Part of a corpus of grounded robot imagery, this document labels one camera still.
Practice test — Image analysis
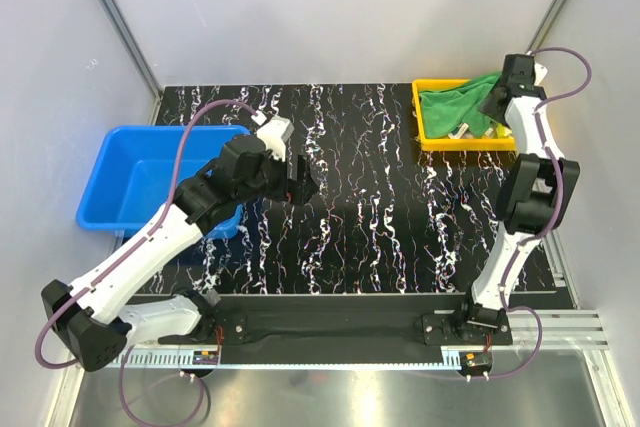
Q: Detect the purple cable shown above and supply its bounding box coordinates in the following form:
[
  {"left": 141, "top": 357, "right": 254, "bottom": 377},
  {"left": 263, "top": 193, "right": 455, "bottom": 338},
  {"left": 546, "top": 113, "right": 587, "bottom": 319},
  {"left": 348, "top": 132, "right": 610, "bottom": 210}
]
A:
[
  {"left": 33, "top": 99, "right": 266, "bottom": 423},
  {"left": 414, "top": 46, "right": 593, "bottom": 382}
]

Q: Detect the lime green patterned towel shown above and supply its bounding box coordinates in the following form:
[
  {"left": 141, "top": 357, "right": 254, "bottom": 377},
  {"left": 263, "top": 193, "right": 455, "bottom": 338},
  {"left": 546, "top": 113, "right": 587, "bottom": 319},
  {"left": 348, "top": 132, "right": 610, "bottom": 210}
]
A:
[{"left": 483, "top": 123, "right": 512, "bottom": 139}]

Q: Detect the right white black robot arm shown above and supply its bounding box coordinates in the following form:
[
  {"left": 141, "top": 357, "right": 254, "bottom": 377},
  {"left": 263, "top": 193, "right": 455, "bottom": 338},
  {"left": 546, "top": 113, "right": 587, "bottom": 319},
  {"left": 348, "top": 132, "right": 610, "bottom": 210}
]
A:
[{"left": 452, "top": 52, "right": 580, "bottom": 344}]

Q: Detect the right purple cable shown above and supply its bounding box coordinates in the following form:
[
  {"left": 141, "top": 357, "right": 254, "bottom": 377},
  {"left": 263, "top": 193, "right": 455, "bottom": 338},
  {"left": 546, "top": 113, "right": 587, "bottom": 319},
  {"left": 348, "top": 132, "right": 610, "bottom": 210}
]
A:
[{"left": 414, "top": 46, "right": 593, "bottom": 382}]

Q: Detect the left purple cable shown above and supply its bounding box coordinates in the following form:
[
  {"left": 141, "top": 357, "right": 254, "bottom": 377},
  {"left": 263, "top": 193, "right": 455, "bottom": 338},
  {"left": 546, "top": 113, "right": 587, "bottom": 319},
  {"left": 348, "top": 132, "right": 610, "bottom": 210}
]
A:
[{"left": 33, "top": 99, "right": 266, "bottom": 423}]

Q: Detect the slotted cable duct rail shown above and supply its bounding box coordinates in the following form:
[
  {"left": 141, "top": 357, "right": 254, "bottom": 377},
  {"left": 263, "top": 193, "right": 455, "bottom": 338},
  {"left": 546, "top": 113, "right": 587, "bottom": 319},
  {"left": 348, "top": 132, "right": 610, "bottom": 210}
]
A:
[{"left": 110, "top": 346, "right": 461, "bottom": 371}]

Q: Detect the green microfiber towel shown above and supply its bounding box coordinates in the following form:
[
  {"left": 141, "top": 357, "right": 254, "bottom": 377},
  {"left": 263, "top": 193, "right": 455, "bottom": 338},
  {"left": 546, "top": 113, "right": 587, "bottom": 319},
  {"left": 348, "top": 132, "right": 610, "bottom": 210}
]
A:
[{"left": 419, "top": 72, "right": 500, "bottom": 139}]

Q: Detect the left aluminium frame post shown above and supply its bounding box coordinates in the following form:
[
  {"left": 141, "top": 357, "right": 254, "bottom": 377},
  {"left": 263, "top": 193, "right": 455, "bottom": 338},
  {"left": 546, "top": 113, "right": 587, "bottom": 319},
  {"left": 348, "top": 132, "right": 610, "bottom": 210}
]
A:
[{"left": 98, "top": 0, "right": 164, "bottom": 104}]

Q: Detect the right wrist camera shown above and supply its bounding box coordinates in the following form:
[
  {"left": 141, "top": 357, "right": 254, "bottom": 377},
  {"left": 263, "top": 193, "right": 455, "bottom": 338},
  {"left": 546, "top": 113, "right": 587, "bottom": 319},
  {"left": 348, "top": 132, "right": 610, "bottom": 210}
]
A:
[{"left": 499, "top": 54, "right": 549, "bottom": 90}]

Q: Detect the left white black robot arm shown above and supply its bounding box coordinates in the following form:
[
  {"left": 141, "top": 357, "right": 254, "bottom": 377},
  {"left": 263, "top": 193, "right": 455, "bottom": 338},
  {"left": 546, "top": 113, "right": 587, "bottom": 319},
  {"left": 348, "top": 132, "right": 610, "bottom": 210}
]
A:
[{"left": 35, "top": 135, "right": 319, "bottom": 372}]

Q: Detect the yellow plastic tray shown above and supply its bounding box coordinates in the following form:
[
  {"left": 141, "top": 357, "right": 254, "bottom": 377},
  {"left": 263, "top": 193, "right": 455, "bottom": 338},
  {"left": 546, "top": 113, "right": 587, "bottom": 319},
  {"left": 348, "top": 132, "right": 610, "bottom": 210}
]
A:
[{"left": 412, "top": 79, "right": 516, "bottom": 152}]

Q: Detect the blue plastic bin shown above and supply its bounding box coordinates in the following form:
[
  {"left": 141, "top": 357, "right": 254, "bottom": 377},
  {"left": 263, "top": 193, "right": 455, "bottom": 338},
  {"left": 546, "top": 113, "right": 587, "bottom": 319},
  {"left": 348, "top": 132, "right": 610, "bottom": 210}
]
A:
[{"left": 76, "top": 125, "right": 249, "bottom": 239}]

